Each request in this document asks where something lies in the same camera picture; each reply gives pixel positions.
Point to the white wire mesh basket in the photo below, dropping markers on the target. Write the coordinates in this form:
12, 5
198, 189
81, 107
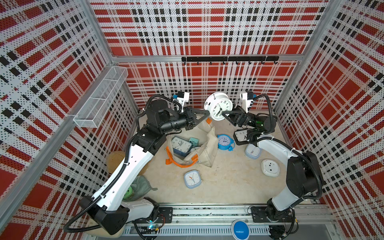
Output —
102, 96

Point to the blue round twin-bell alarm clock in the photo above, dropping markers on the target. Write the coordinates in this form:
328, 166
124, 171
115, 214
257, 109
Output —
225, 143

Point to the beige canvas bag orange handles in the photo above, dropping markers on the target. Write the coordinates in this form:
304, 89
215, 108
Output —
204, 154

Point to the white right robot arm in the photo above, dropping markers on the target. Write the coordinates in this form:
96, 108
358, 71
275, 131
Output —
304, 180

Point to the teal small clock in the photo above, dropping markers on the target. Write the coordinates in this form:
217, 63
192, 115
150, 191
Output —
194, 142

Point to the brown teddy bear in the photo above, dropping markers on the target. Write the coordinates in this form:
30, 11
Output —
113, 160

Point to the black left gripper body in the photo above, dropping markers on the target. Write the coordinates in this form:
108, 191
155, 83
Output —
184, 121

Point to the black and white round clock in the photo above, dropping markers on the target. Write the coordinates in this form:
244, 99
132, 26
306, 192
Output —
216, 104

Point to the blue round button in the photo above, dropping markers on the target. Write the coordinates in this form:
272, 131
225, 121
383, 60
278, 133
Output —
240, 230

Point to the black hook rail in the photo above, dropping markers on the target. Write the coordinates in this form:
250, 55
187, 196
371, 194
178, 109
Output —
223, 59

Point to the white oval clock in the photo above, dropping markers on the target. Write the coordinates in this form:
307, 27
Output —
270, 168

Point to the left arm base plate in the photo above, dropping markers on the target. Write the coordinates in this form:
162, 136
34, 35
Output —
164, 215

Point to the dark blue square alarm clock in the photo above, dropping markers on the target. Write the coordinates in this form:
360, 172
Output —
181, 147

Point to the light blue square alarm clock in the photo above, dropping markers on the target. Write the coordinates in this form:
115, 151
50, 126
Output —
192, 179

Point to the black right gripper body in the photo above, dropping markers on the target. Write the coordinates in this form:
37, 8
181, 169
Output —
248, 120

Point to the green round tape roll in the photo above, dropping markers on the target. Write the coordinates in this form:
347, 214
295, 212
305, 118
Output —
129, 193

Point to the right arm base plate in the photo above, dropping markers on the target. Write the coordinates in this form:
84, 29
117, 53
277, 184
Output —
268, 214

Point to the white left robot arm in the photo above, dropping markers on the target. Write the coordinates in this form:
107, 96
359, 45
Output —
103, 209

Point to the black rectangular alarm clock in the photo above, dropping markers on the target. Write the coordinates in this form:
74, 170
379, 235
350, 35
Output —
240, 137

